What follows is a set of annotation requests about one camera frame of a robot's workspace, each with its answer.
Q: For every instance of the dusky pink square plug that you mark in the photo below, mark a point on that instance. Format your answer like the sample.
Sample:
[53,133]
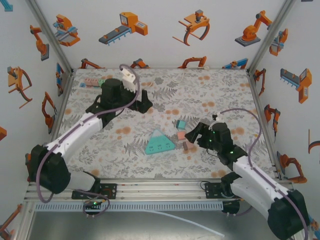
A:
[187,145]

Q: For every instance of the salmon square plug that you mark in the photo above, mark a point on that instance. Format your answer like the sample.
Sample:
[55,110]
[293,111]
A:
[180,135]

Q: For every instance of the teal square plug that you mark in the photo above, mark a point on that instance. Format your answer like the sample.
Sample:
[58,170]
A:
[181,124]

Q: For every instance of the green square plug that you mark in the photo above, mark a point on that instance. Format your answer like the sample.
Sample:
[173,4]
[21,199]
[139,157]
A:
[101,82]

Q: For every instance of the long white power strip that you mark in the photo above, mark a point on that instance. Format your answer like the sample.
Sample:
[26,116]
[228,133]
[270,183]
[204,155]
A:
[82,83]

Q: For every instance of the teal triangular power strip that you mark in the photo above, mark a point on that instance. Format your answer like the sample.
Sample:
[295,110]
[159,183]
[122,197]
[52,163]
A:
[160,146]

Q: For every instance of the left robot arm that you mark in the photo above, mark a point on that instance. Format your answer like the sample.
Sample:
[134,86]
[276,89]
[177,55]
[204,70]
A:
[75,135]

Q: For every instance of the floral tablecloth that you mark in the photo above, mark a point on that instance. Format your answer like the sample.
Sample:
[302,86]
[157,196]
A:
[160,165]

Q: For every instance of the black round connector housing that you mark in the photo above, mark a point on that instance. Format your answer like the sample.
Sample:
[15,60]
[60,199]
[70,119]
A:
[231,207]

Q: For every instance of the thin white tube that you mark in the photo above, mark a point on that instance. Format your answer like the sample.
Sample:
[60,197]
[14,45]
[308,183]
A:
[190,222]

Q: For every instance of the circuit board with green light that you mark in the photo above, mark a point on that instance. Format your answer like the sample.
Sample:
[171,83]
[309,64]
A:
[93,205]

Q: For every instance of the grey metal panel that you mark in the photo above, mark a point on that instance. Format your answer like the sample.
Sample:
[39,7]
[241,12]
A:
[100,227]

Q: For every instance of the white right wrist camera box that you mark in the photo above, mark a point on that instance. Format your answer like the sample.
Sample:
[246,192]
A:
[217,121]

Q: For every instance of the aluminium side rail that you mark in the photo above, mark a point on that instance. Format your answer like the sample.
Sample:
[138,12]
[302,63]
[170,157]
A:
[256,100]
[64,100]

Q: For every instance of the grey corner bracket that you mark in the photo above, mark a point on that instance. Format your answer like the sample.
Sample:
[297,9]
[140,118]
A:
[63,83]

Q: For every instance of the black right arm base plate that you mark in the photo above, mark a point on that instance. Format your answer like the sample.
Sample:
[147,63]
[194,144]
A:
[212,191]

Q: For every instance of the aluminium frame rail with slots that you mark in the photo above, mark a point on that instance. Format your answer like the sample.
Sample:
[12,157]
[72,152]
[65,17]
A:
[160,190]

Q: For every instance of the aluminium frame post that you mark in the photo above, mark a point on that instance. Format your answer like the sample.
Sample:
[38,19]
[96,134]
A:
[50,35]
[270,35]

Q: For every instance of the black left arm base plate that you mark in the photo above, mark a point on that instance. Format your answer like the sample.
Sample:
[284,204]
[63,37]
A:
[110,191]

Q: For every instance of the aluminium frame leg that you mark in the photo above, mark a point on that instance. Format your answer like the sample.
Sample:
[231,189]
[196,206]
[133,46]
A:
[25,220]

